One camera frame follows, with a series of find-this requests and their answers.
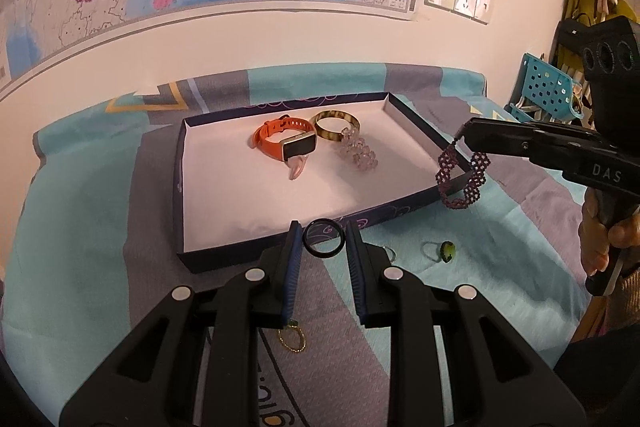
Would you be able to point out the person's right forearm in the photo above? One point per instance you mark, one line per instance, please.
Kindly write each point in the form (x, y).
(627, 302)

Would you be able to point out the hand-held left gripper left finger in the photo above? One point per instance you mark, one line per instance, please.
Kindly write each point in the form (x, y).
(292, 267)

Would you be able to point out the black hanging bag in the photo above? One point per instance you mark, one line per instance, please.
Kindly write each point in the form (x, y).
(570, 37)

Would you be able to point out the blue plastic basket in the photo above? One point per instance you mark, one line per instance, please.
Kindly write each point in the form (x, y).
(545, 82)

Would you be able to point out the person's right hand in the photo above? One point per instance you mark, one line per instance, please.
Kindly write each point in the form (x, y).
(592, 247)

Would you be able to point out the orange smartwatch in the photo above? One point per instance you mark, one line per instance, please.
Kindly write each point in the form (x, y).
(265, 134)

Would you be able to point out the dark blue cardboard box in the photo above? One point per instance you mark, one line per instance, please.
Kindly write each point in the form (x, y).
(225, 187)

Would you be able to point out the tortoiseshell bangle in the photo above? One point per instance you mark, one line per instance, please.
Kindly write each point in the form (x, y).
(316, 123)

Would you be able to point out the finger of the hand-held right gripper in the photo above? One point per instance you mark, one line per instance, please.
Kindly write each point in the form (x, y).
(525, 128)
(500, 144)

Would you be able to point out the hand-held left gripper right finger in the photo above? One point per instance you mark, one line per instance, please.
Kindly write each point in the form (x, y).
(357, 277)

